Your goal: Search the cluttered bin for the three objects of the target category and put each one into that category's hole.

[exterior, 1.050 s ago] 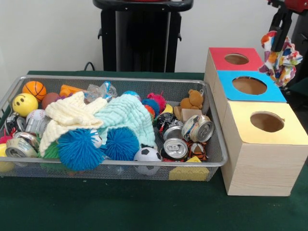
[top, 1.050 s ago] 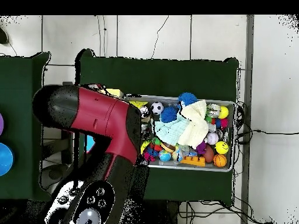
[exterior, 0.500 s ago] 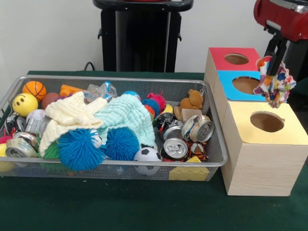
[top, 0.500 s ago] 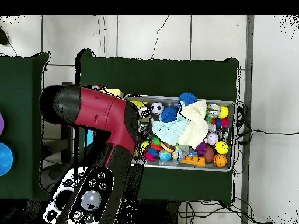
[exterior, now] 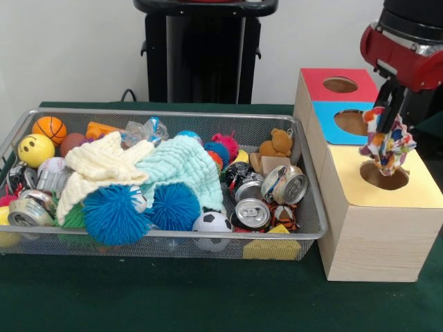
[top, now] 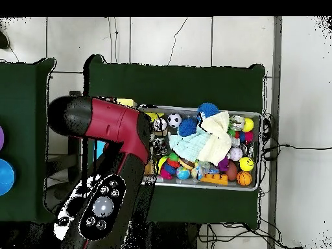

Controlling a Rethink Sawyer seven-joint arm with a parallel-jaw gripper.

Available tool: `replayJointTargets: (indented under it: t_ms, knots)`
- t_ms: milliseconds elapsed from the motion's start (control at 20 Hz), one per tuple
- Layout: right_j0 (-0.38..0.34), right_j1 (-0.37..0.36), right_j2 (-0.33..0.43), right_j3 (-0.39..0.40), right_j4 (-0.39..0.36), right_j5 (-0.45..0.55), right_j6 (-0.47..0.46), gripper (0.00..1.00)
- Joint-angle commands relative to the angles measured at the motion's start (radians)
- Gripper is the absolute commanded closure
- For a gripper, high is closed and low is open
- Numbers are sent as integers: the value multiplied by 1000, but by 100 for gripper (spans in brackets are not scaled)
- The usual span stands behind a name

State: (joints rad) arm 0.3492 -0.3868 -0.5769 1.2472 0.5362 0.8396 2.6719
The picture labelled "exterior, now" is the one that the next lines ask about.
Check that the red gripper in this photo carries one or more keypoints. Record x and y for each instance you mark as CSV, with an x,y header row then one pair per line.
x,y
398,55

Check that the red patterned cloth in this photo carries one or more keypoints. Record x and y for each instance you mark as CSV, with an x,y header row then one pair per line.
x,y
398,148

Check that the blue fuzzy ball with eye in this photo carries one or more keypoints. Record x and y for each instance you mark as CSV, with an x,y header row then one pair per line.
x,y
114,214

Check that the cream knitted cloth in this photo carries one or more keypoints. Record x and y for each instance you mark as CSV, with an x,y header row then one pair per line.
x,y
97,166

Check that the wooden box with three holes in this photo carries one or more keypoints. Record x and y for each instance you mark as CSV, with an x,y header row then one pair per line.
x,y
373,249

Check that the metal mesh bin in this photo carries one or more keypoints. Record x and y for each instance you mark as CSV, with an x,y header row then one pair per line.
x,y
207,247

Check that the black upright panel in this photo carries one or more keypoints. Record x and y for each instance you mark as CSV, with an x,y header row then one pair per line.
x,y
424,103

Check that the dark green table cloth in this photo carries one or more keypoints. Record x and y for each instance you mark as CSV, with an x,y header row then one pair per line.
x,y
431,138
207,297

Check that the brown teddy bear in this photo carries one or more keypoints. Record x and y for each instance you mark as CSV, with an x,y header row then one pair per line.
x,y
277,143

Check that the crushed silver soda can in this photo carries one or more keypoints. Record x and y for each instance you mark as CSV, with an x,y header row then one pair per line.
x,y
285,185

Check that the crushed red soda can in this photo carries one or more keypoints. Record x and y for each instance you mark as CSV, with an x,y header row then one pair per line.
x,y
251,212

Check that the mint knitted cloth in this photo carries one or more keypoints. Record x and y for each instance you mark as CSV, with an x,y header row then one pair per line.
x,y
187,169

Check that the black and white soccer ball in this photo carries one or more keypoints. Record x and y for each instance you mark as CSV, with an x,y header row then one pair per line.
x,y
212,222

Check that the blue spiky ball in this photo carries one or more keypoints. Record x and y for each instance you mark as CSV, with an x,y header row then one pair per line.
x,y
174,209

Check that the orange toy basketball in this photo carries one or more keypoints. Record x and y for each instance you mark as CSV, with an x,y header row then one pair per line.
x,y
50,129

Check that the yellow smiley ball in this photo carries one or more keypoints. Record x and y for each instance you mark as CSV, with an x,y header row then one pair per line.
x,y
35,150

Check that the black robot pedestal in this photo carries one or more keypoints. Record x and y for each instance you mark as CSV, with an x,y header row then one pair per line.
x,y
207,52

